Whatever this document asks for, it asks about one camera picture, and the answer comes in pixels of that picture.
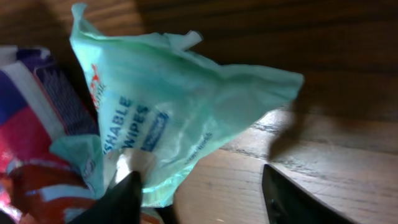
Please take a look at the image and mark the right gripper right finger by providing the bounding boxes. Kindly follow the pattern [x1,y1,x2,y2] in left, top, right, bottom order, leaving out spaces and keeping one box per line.
[262,164,355,224]

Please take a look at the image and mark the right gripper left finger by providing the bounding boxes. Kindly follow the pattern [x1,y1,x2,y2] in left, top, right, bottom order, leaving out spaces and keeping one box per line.
[68,171,142,224]

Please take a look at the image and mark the orange snack bar wrapper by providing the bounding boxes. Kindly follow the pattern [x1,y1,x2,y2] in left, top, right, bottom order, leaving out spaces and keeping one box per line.
[0,160,162,224]

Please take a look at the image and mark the teal snack wrapper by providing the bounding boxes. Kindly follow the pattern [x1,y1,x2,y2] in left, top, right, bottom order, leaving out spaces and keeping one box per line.
[50,3,304,207]

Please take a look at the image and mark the red purple snack pack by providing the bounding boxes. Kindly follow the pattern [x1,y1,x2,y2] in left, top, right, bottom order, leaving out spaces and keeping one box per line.
[1,45,98,172]

